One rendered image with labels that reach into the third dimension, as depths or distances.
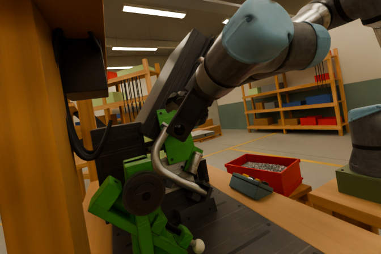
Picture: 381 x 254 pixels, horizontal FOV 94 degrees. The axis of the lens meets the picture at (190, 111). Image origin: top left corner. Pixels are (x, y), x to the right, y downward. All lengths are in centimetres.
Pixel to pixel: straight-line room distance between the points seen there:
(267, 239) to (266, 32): 49
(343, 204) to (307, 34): 65
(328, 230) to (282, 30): 51
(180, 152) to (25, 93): 47
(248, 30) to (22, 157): 40
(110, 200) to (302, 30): 41
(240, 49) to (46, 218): 42
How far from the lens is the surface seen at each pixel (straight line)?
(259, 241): 58
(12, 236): 46
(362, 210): 84
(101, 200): 38
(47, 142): 41
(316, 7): 66
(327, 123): 587
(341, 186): 92
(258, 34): 22
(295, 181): 104
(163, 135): 64
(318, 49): 34
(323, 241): 60
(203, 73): 30
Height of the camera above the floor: 125
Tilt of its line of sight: level
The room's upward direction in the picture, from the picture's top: 10 degrees counter-clockwise
